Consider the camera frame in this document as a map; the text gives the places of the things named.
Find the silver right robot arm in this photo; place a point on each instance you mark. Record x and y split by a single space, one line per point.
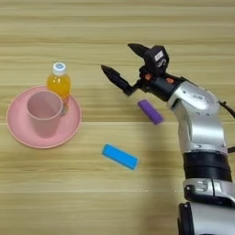
200 122

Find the pink plate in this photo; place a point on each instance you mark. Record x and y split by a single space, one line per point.
72 119

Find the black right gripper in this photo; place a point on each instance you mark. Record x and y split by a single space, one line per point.
160 85

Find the orange juice bottle white cap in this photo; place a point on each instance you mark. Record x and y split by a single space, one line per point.
58 84

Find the purple block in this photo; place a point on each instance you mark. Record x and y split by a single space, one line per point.
150 111

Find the pink cup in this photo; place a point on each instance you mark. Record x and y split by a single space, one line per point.
44 119

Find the blue block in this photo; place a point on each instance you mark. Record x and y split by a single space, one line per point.
120 156

